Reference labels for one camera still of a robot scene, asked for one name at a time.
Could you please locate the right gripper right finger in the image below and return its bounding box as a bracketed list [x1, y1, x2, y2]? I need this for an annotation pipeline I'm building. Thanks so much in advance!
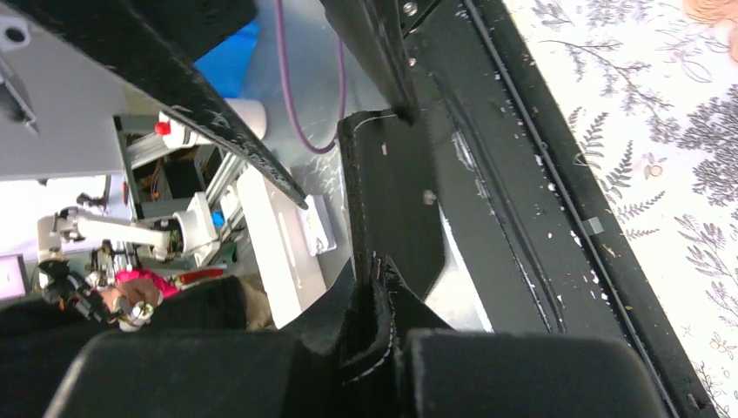
[383, 259, 667, 417]

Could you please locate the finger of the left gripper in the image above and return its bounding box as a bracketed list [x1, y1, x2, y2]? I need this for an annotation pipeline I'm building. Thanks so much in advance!
[6, 1, 308, 209]
[321, 1, 439, 125]

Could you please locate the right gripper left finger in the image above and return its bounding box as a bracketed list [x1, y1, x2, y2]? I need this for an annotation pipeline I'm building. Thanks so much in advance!
[46, 264, 356, 417]

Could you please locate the black leather card holder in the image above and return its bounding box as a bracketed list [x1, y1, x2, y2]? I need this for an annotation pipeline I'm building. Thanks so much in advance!
[338, 110, 446, 388]

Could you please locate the person in background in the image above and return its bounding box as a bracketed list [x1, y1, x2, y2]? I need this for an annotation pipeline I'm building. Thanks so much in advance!
[0, 267, 275, 347]

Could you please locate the floral pattern table mat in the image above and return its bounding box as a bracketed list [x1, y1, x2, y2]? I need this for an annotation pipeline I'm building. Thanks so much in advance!
[507, 0, 737, 417]

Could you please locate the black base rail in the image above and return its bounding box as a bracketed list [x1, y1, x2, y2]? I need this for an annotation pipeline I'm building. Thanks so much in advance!
[400, 1, 716, 417]

